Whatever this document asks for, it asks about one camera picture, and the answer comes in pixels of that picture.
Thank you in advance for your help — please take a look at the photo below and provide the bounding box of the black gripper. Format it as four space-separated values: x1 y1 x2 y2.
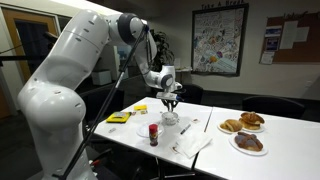
162 98 180 113

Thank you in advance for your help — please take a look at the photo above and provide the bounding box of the cut glass bowl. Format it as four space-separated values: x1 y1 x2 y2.
161 113 180 127

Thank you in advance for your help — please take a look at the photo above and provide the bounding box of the black office chair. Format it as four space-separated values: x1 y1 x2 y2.
241 95 306 121
175 83 204 106

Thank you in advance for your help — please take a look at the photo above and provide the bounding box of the black marker pen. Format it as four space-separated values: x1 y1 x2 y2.
179 123 192 136

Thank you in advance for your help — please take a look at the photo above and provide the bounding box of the open yellow crayon box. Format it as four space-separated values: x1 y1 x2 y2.
133 104 149 116

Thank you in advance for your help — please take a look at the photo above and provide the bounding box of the red spice bottle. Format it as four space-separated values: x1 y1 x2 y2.
148 123 160 147

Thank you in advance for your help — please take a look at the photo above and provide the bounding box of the white round plate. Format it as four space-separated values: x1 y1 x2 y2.
135 122 165 139

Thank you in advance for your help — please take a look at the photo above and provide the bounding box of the white side table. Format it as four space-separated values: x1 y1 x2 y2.
173 65 194 84

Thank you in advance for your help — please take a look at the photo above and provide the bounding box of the white paper napkin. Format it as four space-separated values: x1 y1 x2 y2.
173 131 213 160

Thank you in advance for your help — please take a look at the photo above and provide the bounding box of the yellow Crayola marker box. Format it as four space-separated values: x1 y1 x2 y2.
105 111 132 124

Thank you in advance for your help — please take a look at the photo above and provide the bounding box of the dark green potted plant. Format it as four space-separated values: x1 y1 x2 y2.
149 29 176 74

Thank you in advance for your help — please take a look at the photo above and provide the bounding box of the white bread plate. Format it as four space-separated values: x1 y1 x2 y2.
217 121 245 135
228 134 269 157
238 123 266 134

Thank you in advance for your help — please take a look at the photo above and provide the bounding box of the golden bread loaf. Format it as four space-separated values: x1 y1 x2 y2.
219 118 244 133

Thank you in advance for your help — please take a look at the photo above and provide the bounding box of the black tripod pole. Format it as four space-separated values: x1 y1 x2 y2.
59 24 150 180

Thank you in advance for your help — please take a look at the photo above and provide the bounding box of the white storage box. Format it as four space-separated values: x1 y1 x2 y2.
91 69 113 86

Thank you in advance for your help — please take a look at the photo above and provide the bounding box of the framed colourful poster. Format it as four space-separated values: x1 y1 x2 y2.
190 3 250 78

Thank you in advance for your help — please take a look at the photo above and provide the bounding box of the brown braided bread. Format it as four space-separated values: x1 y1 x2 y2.
238 111 266 131

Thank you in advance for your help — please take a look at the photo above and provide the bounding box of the dark brown bread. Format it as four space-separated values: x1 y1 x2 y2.
234 131 264 153

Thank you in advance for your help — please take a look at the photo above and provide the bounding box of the white printed notice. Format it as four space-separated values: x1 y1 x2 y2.
259 50 276 66

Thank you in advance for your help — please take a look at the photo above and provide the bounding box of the dark blue flyer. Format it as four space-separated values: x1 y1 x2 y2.
264 36 281 52

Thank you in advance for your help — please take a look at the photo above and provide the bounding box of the blue white flyer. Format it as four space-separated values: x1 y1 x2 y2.
264 25 283 38

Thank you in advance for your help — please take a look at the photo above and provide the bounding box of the tall white paper sheet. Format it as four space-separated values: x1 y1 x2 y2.
279 20 299 51

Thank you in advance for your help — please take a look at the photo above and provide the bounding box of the brown cork board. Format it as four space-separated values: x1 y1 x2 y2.
258 11 320 66

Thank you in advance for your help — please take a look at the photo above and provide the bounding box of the small white paper sheet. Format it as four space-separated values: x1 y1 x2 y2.
294 26 311 43

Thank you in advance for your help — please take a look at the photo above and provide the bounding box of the wooden door with window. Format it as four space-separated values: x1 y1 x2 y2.
1 7 60 84

